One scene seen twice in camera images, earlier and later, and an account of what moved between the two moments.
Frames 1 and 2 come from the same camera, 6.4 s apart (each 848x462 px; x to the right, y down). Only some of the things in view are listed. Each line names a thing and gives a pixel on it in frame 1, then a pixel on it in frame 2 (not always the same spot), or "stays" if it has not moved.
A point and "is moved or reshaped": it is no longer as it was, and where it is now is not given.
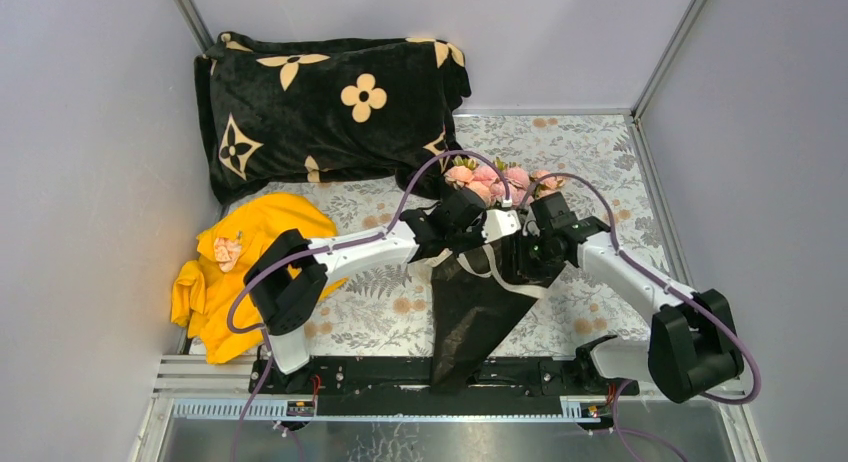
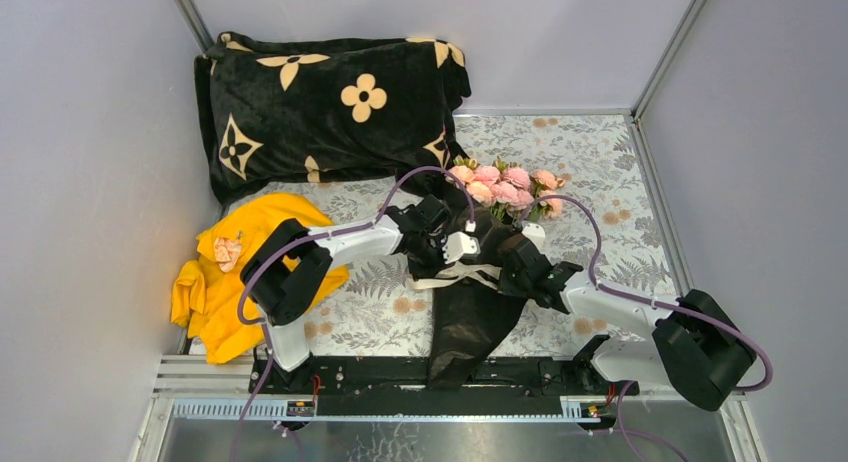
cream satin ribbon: (493, 275) is moved or reshaped
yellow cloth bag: (203, 288) stays
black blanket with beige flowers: (281, 110) stays
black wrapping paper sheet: (471, 314) stays
